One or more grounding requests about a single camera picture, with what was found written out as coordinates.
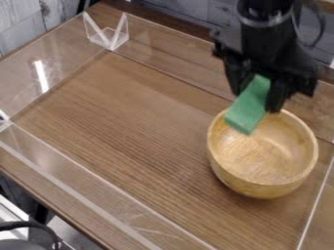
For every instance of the green rectangular block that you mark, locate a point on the green rectangular block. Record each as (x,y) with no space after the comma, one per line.
(248,109)

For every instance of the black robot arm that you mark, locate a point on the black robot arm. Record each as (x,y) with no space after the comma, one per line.
(274,9)

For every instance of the clear acrylic corner bracket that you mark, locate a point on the clear acrylic corner bracket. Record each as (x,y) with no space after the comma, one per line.
(107,37)

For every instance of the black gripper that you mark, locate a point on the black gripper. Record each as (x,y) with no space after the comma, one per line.
(265,47)

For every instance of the clear acrylic tray wall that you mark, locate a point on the clear acrylic tray wall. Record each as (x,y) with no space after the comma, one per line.
(103,139)

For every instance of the brown wooden bowl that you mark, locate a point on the brown wooden bowl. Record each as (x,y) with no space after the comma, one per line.
(268,164)

